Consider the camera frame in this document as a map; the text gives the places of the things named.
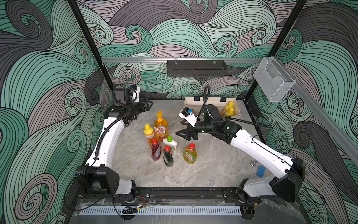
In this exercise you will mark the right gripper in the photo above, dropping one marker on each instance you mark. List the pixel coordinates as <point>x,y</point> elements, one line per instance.
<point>188,131</point>

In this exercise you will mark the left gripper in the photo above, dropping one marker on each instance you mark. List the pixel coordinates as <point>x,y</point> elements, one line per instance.
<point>144,108</point>

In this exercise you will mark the yellow cap orange bottle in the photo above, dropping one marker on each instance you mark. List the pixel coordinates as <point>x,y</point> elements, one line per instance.
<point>230,112</point>
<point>149,133</point>
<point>228,107</point>

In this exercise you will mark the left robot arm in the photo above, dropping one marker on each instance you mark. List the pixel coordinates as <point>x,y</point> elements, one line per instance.
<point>96,177</point>

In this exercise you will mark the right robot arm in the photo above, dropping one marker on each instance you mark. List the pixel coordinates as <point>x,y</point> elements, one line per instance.
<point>287,174</point>

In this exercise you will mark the large orange dish soap bottle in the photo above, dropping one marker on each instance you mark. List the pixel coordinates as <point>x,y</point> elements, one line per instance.
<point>160,127</point>

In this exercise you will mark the white bottle green cap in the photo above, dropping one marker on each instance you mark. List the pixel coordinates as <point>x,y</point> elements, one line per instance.
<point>169,144</point>

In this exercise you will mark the yellow-green bottle red cap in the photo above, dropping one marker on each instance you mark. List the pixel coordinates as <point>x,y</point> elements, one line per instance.
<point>190,153</point>

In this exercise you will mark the dark green bottle red cap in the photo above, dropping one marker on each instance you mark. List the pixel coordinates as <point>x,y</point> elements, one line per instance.
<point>168,159</point>

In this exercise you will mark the red liquid bottle red cap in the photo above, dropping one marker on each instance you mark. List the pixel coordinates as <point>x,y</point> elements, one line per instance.
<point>156,150</point>

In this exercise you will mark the small metal bolt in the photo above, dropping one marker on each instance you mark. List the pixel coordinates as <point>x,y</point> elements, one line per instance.
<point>253,163</point>

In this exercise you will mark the blue toy brick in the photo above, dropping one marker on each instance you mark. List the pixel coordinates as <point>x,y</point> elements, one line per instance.
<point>260,171</point>

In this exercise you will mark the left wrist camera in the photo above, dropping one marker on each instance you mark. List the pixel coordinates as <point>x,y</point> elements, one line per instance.
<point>127,95</point>

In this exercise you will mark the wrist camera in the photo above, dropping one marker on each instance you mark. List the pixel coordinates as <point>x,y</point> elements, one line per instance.
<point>127,95</point>
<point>189,115</point>

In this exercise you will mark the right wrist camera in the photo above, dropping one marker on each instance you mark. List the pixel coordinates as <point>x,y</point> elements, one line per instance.
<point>189,115</point>

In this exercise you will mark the black wall shelf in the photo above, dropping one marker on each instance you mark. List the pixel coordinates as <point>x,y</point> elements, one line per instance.
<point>196,68</point>

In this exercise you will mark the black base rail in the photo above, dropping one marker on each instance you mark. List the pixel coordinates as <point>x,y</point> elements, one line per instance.
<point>154,194</point>

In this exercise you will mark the clear plastic wall bin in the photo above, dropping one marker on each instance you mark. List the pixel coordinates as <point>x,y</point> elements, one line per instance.
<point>273,78</point>

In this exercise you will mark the white slotted cable duct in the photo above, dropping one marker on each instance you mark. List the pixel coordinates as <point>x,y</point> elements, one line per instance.
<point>165,210</point>

